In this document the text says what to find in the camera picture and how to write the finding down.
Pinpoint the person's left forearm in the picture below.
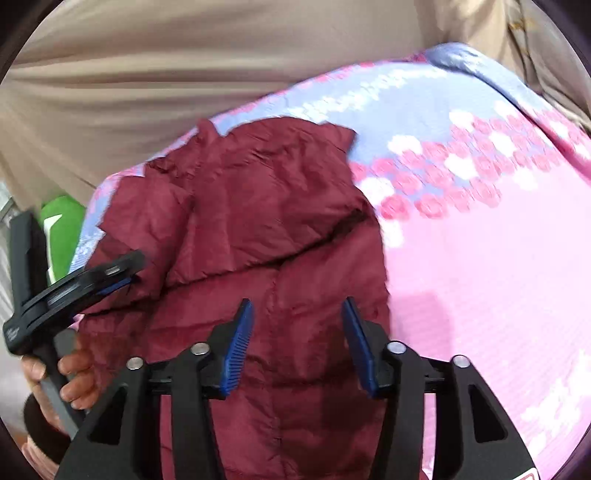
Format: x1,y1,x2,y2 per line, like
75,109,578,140
21,394,88,476

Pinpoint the person's left hand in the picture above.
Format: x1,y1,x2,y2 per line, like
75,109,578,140
21,340,101,428

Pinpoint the green cushion with white stripe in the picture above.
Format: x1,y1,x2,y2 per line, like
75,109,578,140
39,196,88,283

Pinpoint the beige bed sheet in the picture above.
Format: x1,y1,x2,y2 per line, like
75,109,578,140
0,0,532,217

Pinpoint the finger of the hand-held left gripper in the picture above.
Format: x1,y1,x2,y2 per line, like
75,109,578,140
25,250,147,324

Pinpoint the white striped sheet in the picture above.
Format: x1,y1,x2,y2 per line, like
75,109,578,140
0,182,24,324

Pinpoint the pink and blue floral blanket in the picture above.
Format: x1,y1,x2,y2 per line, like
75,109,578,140
69,42,591,480

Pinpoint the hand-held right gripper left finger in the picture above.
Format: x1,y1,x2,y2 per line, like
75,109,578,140
55,299,254,480

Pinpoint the maroon quilted jacket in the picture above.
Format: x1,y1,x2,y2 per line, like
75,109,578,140
76,117,393,480

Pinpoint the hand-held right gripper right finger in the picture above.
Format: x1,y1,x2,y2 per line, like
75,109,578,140
341,298,540,480

